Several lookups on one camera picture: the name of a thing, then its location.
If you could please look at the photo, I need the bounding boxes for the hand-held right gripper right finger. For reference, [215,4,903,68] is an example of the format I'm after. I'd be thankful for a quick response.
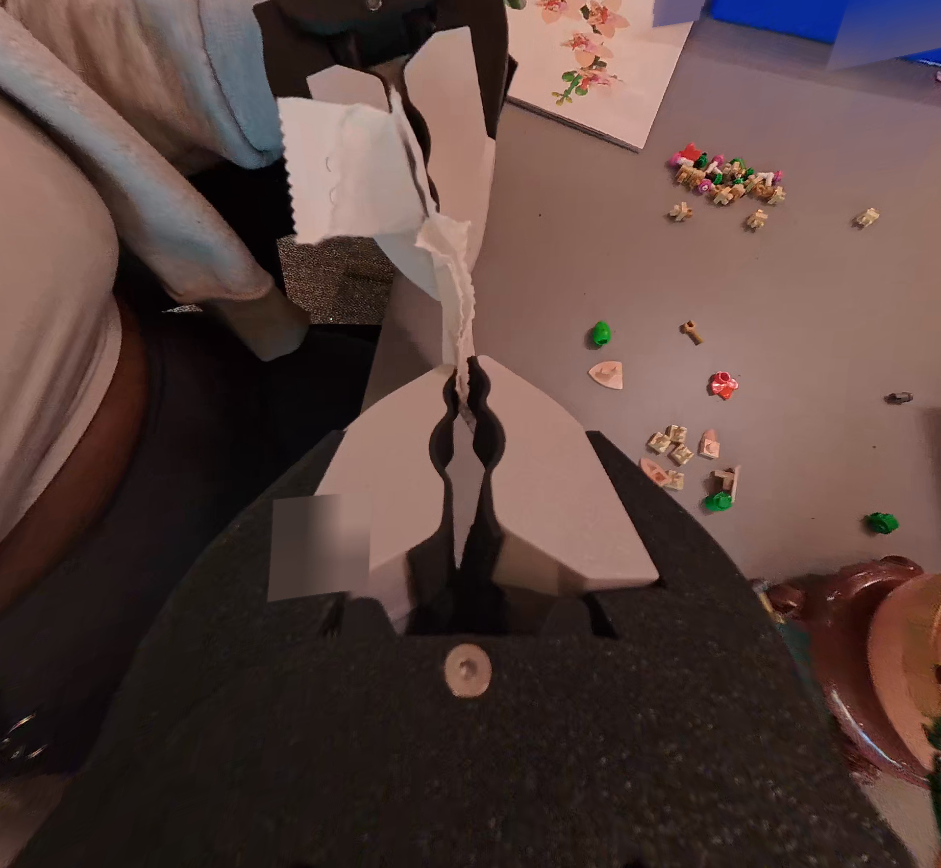
[465,356,660,635]

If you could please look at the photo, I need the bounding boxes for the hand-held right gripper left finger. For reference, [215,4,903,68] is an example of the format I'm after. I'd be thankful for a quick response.
[316,364,464,634]

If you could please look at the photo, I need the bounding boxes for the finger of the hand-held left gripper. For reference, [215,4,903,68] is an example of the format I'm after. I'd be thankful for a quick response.
[305,65,392,107]
[400,26,497,252]

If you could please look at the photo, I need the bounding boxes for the white paper bag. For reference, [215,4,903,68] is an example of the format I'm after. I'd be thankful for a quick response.
[278,93,486,413]

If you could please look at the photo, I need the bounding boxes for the person's left forearm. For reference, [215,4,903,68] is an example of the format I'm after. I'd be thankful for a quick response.
[0,0,286,174]

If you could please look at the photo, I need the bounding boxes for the grey desk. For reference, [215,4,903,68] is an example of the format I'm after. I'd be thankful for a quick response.
[360,16,941,868]

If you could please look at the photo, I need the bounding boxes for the cluster of tan pink pieces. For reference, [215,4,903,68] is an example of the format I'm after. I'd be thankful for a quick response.
[638,424,743,514]

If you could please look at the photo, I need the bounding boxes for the person's dark trousers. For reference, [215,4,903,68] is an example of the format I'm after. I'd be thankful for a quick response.
[0,163,391,781]

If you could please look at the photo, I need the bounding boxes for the orchid picture instruction booklet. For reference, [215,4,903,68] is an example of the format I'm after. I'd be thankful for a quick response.
[491,0,695,152]

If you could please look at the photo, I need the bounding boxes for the pile of mixed small bricks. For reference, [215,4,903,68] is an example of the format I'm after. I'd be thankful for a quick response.
[670,142,788,208]

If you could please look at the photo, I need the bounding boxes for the toy brick orchid pot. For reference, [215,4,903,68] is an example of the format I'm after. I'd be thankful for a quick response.
[765,555,941,792]

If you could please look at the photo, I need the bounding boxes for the metal key ring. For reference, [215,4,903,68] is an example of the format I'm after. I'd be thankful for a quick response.
[0,710,45,766]

